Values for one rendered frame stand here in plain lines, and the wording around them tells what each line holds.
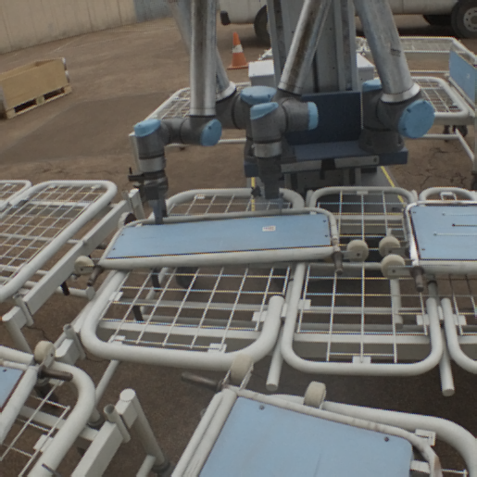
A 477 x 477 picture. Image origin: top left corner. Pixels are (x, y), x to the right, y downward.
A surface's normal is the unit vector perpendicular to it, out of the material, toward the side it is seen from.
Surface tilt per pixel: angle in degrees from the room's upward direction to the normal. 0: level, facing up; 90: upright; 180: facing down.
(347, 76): 90
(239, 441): 8
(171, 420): 0
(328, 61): 90
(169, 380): 0
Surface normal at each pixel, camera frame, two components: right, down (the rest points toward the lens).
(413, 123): 0.33, 0.55
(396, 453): 0.00, -0.82
